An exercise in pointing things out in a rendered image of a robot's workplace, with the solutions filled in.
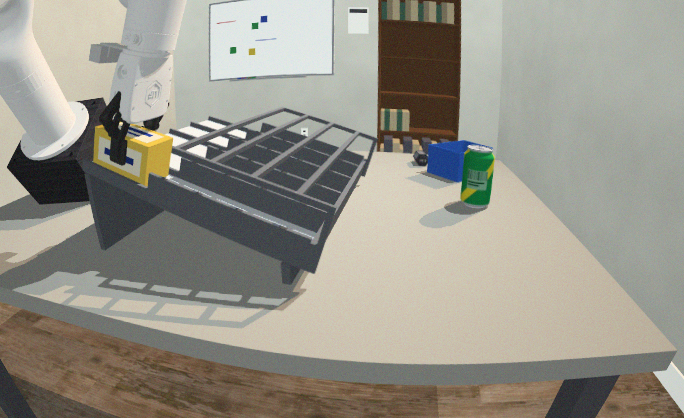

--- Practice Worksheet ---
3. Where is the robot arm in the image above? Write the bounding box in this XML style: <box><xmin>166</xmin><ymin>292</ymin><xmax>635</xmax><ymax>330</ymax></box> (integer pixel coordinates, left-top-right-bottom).
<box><xmin>0</xmin><ymin>0</ymin><xmax>187</xmax><ymax>160</ymax></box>

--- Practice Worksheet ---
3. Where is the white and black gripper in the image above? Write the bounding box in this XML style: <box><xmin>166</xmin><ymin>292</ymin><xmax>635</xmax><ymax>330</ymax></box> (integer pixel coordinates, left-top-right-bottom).
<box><xmin>99</xmin><ymin>48</ymin><xmax>173</xmax><ymax>166</ymax></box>

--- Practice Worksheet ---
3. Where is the blue open bin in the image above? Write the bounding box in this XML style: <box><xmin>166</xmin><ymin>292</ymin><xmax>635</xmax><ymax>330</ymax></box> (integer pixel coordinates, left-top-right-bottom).
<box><xmin>428</xmin><ymin>140</ymin><xmax>485</xmax><ymax>182</ymax></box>

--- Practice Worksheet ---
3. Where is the yellow butter carton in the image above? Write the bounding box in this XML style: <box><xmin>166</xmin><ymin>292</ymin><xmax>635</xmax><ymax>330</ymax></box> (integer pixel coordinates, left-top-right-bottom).
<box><xmin>93</xmin><ymin>124</ymin><xmax>173</xmax><ymax>186</ymax></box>

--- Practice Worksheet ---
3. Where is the green drink can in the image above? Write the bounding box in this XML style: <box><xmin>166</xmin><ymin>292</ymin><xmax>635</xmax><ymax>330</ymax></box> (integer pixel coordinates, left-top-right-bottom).
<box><xmin>460</xmin><ymin>145</ymin><xmax>495</xmax><ymax>209</ymax></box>

